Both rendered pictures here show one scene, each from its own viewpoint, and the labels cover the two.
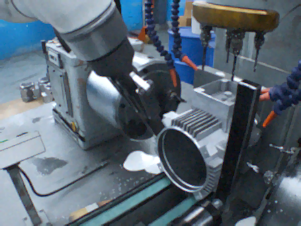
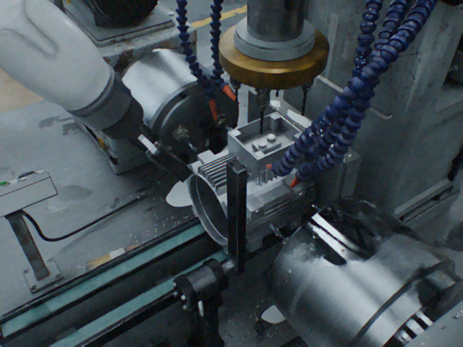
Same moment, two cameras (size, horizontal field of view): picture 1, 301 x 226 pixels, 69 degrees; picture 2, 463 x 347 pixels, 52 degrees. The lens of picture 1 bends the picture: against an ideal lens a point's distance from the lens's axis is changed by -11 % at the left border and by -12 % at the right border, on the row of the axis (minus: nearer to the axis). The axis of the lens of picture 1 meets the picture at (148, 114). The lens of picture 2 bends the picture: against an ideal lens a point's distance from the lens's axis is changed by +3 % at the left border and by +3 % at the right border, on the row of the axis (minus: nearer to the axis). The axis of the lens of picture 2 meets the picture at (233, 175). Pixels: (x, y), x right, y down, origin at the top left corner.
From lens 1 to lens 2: 0.42 m
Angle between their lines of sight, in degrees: 14
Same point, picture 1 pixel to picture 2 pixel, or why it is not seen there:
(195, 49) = not seen: outside the picture
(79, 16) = (77, 102)
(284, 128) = (337, 186)
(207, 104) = (239, 152)
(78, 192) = (103, 233)
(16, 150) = (19, 195)
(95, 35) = (95, 114)
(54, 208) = (68, 256)
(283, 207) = (280, 281)
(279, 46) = not seen: hidden behind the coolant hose
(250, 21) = (269, 81)
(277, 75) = not seen: hidden behind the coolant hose
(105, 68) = (113, 134)
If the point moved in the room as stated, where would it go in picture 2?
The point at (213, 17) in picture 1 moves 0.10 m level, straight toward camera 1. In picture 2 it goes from (231, 72) to (207, 107)
